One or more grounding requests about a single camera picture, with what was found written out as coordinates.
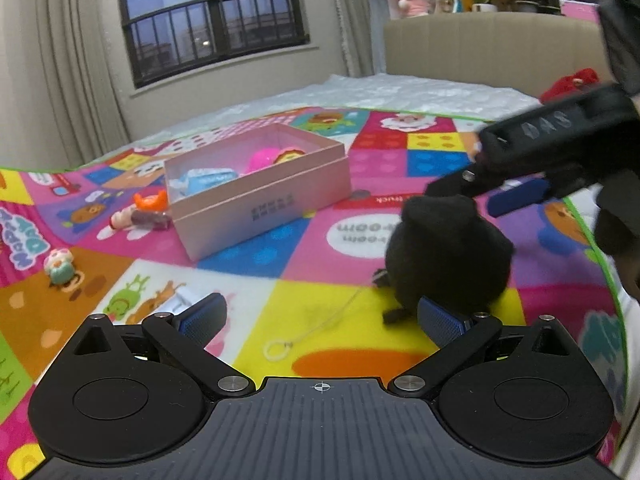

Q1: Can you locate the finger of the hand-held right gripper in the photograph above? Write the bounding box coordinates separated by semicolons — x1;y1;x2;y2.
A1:
425;169;501;199
487;177;551;219

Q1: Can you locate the mushroom figure toy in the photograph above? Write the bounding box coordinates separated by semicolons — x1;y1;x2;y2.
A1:
44;248;76;283

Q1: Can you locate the colourful cartoon play mat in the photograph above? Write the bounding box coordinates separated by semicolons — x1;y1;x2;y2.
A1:
0;105;632;480

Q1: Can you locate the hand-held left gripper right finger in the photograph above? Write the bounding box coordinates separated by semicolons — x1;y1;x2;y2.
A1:
389;291;575;397

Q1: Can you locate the red plush item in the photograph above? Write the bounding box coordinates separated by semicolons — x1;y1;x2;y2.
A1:
540;67;600;103

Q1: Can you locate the orange crab toy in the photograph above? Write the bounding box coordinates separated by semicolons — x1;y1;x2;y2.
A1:
132;190;171;213

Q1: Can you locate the blue wet wipe packet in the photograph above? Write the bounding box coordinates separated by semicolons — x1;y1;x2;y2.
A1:
167;167;239;199

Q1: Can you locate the pale grey cloth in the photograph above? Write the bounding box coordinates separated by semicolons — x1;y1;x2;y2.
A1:
369;0;396;76

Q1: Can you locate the beige padded headboard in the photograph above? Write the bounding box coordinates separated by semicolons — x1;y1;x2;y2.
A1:
384;10;618;98

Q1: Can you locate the pink plastic toy strainer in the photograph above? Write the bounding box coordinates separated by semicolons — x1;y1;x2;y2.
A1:
248;146;284;173

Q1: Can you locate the pink cardboard box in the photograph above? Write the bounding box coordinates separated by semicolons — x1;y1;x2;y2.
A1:
164;124;352;262

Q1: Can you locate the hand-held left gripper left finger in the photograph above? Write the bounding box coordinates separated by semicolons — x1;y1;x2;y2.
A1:
67;291;253;397

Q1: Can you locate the beige curtain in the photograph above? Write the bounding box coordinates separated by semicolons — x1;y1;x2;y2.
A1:
0;0;132;171

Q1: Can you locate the small packaged figure toy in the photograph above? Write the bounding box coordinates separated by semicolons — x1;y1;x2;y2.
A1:
110;208;172;231

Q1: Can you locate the black plush toy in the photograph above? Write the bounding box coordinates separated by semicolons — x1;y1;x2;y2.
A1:
265;194;516;362

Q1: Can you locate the small pink box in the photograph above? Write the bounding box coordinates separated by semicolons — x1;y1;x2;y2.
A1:
559;0;603;23

